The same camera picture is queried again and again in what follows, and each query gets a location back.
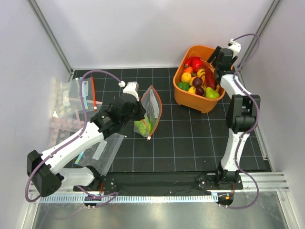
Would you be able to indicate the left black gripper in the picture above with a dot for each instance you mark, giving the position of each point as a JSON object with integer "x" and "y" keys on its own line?
{"x": 141, "y": 112}

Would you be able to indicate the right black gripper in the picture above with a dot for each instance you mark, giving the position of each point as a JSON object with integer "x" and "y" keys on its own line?
{"x": 214, "y": 54}

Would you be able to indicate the orange zipper clear bag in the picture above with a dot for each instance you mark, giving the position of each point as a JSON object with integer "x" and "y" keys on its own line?
{"x": 152, "y": 103}

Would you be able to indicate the green apple top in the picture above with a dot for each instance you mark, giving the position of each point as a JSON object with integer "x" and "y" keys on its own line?
{"x": 140, "y": 127}

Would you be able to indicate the green apple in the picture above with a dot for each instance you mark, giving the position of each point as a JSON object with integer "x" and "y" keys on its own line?
{"x": 148, "y": 126}
{"x": 140, "y": 127}

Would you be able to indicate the red chili pepper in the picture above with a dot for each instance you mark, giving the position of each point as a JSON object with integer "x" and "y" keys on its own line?
{"x": 209, "y": 78}

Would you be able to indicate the small orange pumpkin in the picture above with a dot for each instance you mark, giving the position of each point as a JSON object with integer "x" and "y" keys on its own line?
{"x": 188, "y": 69}

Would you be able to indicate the green bell pepper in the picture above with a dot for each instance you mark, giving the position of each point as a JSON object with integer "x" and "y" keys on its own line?
{"x": 183, "y": 85}

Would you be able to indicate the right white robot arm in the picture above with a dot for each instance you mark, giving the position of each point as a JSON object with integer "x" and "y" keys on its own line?
{"x": 242, "y": 114}

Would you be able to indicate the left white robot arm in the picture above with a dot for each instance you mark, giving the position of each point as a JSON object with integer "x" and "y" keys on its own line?
{"x": 46, "y": 170}

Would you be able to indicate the clear bag white label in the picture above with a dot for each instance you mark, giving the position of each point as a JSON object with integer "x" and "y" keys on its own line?
{"x": 101, "y": 154}

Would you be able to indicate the black grid mat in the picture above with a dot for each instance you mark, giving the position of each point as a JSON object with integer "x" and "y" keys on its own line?
{"x": 185, "y": 139}

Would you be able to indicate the dark purple plum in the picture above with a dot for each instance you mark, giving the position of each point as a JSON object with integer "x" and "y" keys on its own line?
{"x": 197, "y": 82}

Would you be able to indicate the green pear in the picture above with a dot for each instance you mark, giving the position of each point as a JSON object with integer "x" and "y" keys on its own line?
{"x": 210, "y": 93}

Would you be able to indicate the orange plastic basket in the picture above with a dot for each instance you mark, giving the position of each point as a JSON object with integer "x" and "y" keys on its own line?
{"x": 200, "y": 103}

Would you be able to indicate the dark red plum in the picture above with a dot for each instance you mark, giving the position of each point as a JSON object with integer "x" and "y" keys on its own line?
{"x": 199, "y": 91}

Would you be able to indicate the yellow orange fruit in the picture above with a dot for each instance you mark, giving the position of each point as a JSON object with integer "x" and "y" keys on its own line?
{"x": 186, "y": 77}

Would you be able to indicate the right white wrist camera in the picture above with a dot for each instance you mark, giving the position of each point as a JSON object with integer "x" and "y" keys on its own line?
{"x": 234, "y": 46}

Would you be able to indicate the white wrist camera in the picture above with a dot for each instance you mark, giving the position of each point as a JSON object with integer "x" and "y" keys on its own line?
{"x": 234, "y": 46}
{"x": 130, "y": 88}

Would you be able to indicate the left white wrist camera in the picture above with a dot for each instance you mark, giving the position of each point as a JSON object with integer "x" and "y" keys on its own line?
{"x": 130, "y": 88}

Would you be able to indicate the right aluminium frame post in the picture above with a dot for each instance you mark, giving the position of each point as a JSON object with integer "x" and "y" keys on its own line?
{"x": 255, "y": 42}

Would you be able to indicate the aluminium frame post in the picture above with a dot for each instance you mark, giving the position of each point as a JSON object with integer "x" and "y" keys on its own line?
{"x": 42, "y": 20}
{"x": 255, "y": 42}

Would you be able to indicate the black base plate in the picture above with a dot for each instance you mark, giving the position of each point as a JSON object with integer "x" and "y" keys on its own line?
{"x": 163, "y": 183}

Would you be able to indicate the slotted cable duct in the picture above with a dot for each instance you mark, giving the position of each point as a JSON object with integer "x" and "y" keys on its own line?
{"x": 84, "y": 198}

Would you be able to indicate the left aluminium frame post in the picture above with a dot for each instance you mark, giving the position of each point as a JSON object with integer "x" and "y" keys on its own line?
{"x": 42, "y": 20}

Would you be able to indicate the aluminium front rail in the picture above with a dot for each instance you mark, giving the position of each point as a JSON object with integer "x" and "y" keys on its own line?
{"x": 263, "y": 182}

